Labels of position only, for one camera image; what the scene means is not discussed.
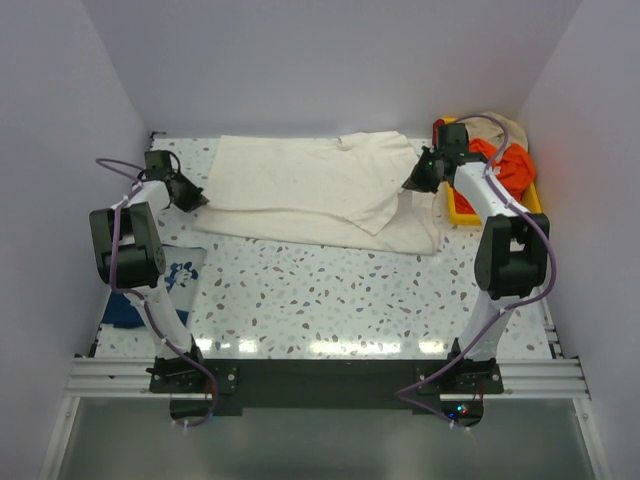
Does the cream t shirt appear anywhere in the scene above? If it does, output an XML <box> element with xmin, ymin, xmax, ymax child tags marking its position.
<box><xmin>194</xmin><ymin>131</ymin><xmax>439</xmax><ymax>255</ymax></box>

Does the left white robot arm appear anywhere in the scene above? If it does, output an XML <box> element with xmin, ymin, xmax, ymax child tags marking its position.
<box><xmin>89</xmin><ymin>150</ymin><xmax>209</xmax><ymax>364</ymax></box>

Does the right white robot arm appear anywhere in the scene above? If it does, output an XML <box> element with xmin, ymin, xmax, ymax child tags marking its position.
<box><xmin>403</xmin><ymin>121</ymin><xmax>550</xmax><ymax>362</ymax></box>

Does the red cloth in bin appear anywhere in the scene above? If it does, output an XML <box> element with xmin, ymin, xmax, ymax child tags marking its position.
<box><xmin>432</xmin><ymin>118</ymin><xmax>445</xmax><ymax>131</ymax></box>

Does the beige t shirt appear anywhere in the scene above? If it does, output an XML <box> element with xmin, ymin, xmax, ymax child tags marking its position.
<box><xmin>462</xmin><ymin>112</ymin><xmax>529</xmax><ymax>152</ymax></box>

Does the folded blue white t shirt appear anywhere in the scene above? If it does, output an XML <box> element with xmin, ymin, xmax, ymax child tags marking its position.
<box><xmin>101</xmin><ymin>245</ymin><xmax>206</xmax><ymax>330</ymax></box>

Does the orange t shirt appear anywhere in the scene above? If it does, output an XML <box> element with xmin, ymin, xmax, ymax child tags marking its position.
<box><xmin>453</xmin><ymin>138</ymin><xmax>537</xmax><ymax>215</ymax></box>

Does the yellow plastic bin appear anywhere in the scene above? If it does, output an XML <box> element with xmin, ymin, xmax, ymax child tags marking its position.
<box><xmin>432</xmin><ymin>114</ymin><xmax>541</xmax><ymax>225</ymax></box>

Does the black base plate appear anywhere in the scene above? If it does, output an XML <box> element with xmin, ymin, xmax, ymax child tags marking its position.
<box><xmin>147</xmin><ymin>358</ymin><xmax>504</xmax><ymax>426</ymax></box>

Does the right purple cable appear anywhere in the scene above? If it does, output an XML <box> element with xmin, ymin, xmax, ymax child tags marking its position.
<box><xmin>394</xmin><ymin>114</ymin><xmax>557</xmax><ymax>426</ymax></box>

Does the aluminium rail frame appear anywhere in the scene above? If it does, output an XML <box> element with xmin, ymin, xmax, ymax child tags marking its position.
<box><xmin>37</xmin><ymin>294</ymin><xmax>614</xmax><ymax>480</ymax></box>

